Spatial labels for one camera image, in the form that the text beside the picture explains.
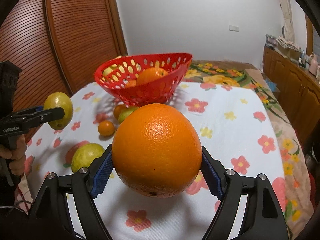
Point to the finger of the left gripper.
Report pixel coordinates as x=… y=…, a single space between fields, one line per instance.
x=29 y=118
x=38 y=108

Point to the white wall switch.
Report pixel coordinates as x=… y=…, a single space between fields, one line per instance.
x=233 y=28

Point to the large orange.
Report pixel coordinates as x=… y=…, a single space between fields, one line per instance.
x=150 y=74
x=156 y=151

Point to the green apple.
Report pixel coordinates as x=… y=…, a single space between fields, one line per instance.
x=125 y=113

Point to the yellow Pikachu plush toy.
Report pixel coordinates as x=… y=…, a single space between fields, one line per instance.
x=114 y=67

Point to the pink thermos jug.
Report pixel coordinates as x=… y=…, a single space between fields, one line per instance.
x=313 y=64

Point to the small tangerine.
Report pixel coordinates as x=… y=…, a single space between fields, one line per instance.
x=118 y=109
x=131 y=83
x=106 y=128

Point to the wooden sideboard cabinet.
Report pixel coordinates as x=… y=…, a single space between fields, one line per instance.
x=299 y=95

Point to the yellow-green pear front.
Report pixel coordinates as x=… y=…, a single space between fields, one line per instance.
x=84 y=156

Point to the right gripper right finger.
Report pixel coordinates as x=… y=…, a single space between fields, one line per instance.
x=263 y=217

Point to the cardboard box with cloth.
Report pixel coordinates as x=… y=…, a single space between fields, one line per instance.
x=288 y=48

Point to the yellow-green pear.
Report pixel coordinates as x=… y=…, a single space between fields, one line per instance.
x=59 y=99
x=84 y=156

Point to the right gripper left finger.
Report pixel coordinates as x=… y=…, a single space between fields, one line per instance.
x=85 y=185

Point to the colourful floral bed sheet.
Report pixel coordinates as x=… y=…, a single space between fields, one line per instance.
x=241 y=124

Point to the white floral strawberry tablecloth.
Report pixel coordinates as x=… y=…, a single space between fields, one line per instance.
x=126 y=213

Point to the wooden louvered wardrobe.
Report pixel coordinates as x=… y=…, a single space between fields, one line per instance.
x=58 y=45

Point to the person's left hand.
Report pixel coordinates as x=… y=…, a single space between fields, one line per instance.
x=16 y=156

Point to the red perforated plastic basket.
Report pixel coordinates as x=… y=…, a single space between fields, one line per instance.
x=158 y=91

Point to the large orange front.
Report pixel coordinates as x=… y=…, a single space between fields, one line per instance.
x=156 y=151

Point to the white tied curtain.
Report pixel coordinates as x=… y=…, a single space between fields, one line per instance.
x=289 y=33

